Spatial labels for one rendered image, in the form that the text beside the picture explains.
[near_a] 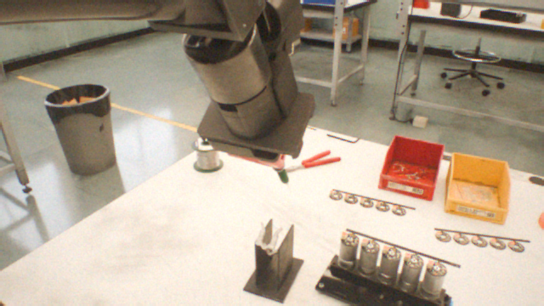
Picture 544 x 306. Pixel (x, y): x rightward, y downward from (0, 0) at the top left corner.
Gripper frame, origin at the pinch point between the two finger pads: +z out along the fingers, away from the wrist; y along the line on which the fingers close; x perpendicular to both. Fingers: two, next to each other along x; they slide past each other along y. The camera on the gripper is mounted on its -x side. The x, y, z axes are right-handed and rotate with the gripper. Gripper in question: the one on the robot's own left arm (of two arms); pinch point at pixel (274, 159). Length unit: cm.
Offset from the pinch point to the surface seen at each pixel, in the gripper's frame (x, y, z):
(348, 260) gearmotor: 5.7, -9.1, 14.4
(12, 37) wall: -154, 389, 176
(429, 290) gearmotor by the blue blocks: 6.9, -19.7, 13.7
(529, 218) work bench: -13.1, -35.6, 31.5
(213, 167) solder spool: -7.9, 22.2, 27.0
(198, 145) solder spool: -10.0, 25.0, 23.1
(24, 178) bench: -9, 171, 109
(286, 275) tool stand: 9.8, -1.6, 15.3
